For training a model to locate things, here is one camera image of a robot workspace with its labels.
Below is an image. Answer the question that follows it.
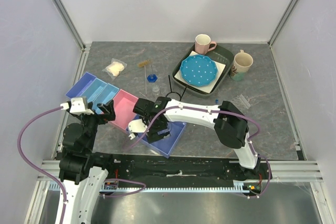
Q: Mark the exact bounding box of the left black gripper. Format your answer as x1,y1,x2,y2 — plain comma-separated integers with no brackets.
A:
77,99,116,152

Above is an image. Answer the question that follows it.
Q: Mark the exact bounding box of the small clear glass bottle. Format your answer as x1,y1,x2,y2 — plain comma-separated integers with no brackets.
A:
151,85,160,95

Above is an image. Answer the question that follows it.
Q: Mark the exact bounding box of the clear test tube rack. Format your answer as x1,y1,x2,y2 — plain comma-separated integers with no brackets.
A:
231,94,250,110

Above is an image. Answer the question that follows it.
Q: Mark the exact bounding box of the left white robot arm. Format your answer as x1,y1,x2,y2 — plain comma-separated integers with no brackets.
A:
56,97,116,223

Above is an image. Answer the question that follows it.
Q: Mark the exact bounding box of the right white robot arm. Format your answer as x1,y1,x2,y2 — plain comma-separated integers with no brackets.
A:
128,97,259,179

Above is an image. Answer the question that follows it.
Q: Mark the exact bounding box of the multicolour compartment organizer tray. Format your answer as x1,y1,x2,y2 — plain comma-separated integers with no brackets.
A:
66,72,186,158

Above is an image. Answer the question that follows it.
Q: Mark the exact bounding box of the bag of cotton balls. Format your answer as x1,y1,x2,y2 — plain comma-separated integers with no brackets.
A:
102,58,127,80

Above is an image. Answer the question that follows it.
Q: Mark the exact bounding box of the glass stirring rod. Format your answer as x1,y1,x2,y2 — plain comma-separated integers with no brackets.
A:
144,66,148,95

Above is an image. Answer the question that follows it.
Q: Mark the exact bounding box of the tan test tube brush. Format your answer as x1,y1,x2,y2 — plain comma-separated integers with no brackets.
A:
124,59,152,74

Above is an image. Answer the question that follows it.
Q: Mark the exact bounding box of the white square plate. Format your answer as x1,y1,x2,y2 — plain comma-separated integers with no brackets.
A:
174,51,226,94

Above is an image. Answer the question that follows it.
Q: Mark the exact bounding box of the blue polka dot plate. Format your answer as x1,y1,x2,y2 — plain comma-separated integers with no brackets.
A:
180,54,218,87

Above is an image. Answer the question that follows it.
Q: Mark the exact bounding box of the pink ceramic mug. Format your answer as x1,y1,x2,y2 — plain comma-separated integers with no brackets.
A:
194,34,217,55

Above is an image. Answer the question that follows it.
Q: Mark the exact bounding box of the dark green plastic tray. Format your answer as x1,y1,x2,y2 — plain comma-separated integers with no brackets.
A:
172,45,234,97

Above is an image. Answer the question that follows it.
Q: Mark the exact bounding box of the cream floral mug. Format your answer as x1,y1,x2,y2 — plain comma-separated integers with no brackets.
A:
230,49,254,81

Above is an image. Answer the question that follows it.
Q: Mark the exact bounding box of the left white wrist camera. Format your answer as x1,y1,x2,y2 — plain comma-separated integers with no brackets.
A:
70,97,94,115

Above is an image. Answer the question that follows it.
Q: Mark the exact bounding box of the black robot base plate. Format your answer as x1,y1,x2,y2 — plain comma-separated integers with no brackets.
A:
107,154,272,185

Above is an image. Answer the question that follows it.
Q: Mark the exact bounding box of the slotted cable duct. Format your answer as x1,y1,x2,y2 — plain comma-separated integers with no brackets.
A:
48,179,274,193

